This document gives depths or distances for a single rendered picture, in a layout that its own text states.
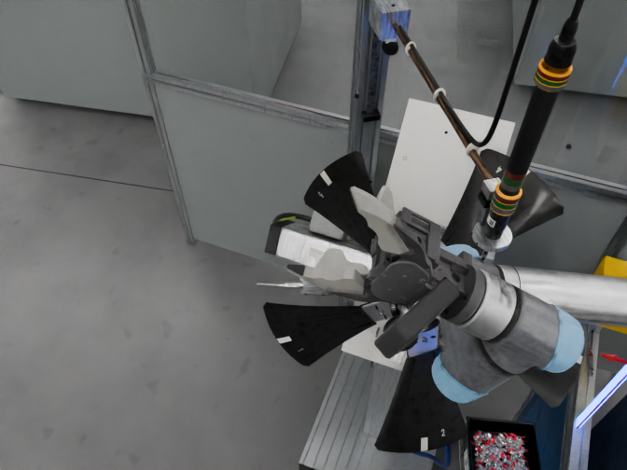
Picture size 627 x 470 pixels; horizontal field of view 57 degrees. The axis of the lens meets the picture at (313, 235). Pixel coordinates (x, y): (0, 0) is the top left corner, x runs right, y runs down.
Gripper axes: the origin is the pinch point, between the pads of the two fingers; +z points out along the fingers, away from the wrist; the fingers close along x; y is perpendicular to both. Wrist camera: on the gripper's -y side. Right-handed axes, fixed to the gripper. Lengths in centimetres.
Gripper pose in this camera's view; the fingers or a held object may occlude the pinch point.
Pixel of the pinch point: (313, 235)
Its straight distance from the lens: 62.2
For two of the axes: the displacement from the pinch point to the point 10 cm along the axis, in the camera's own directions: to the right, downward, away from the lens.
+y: 1.7, -7.1, 6.8
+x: 4.6, -5.6, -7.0
